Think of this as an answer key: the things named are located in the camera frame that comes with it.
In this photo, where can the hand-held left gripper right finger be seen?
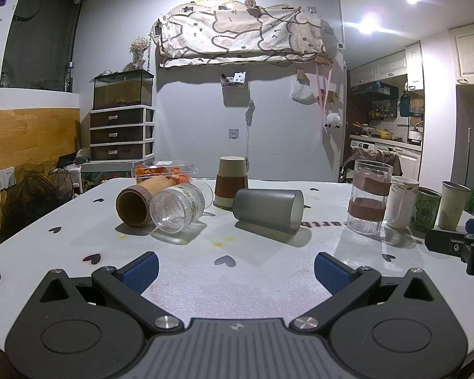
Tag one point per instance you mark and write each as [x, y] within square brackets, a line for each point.
[332, 273]

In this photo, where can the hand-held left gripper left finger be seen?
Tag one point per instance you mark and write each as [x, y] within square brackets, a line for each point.
[141, 273]

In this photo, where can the grey paper cup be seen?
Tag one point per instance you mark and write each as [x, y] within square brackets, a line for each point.
[452, 205]

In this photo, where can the brown cardboard cup lying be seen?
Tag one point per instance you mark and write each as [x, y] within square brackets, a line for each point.
[131, 206]

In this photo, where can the clear ribbed glass cup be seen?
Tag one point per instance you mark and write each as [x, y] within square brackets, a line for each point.
[174, 210]

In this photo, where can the tall glass cup brown bands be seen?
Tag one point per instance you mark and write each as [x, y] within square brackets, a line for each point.
[369, 210]

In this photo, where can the grey frosted cup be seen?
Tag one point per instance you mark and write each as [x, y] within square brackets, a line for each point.
[260, 210]

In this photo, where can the beige cup with brown sleeve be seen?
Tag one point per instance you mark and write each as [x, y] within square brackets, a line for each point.
[231, 183]

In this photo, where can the green printed mug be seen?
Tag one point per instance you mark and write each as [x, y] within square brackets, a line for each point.
[424, 212]

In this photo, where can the white mug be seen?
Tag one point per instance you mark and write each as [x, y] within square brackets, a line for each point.
[403, 205]

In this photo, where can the white pole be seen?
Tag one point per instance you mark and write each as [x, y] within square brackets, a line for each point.
[467, 154]

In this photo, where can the brown cloth on chair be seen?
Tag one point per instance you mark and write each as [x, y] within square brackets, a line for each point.
[397, 167]

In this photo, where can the printed low cabinet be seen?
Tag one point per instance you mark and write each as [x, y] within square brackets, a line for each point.
[102, 177]

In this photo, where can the clear box of orange tomatoes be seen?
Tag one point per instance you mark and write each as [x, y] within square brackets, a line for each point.
[158, 170]

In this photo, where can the white washing machine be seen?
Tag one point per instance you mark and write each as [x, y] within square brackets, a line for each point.
[373, 150]

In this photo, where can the black mesh net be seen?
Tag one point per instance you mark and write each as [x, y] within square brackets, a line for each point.
[27, 197]

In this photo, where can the white plastic drawer unit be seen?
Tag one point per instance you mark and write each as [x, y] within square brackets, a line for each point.
[120, 134]

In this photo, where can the teal hanging bag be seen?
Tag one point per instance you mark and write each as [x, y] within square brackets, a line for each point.
[404, 104]

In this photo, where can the plush sheep toy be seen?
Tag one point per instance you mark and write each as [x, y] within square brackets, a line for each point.
[333, 120]

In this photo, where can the white power outlet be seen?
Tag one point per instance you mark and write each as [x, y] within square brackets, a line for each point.
[2, 179]

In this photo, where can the cream tall cabinet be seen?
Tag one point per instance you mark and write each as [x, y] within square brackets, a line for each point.
[472, 49]

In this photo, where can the pink ribbon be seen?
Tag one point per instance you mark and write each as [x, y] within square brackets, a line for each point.
[323, 90]

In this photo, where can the glass fish tank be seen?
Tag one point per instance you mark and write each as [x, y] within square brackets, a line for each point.
[122, 90]

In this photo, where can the white hanging bag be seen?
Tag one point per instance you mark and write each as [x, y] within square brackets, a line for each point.
[302, 91]

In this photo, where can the dried flower bouquet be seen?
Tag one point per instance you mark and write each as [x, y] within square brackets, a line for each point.
[139, 47]

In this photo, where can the dark window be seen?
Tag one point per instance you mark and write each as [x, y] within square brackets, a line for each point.
[39, 39]

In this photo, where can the printed cartoon blanket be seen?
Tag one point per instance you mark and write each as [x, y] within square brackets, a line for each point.
[237, 33]

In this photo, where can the wall socket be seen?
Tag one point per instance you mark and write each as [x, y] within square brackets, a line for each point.
[233, 133]

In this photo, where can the white wall cabinets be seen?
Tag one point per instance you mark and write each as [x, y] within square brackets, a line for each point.
[383, 67]

